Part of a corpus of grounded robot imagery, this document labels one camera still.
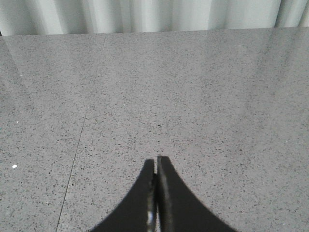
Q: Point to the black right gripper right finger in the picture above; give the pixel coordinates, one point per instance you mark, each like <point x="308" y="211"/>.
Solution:
<point x="179" y="209"/>

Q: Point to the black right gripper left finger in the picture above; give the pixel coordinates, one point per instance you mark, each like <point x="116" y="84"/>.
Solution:
<point x="137" y="210"/>

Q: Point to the pale green curtain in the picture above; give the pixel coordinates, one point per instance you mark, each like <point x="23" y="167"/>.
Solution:
<point x="46" y="17"/>

